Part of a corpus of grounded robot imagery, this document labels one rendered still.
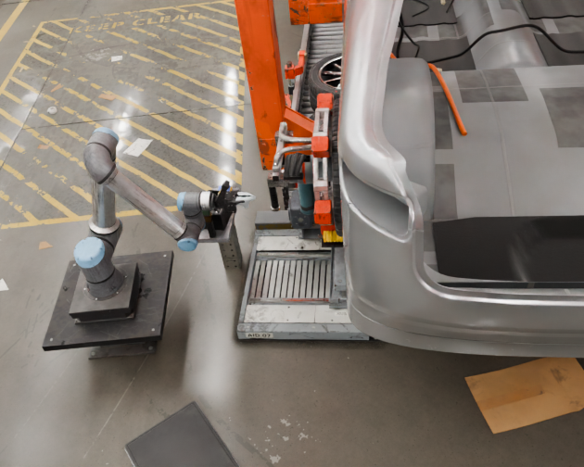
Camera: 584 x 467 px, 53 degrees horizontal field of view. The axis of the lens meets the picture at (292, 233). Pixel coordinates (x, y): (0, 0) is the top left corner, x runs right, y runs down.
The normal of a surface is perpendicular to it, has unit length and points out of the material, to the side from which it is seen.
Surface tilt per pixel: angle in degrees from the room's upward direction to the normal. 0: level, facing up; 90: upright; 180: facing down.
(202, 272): 0
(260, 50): 90
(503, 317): 96
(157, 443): 0
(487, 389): 3
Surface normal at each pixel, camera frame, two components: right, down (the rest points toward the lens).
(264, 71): -0.08, 0.69
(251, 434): -0.10, -0.72
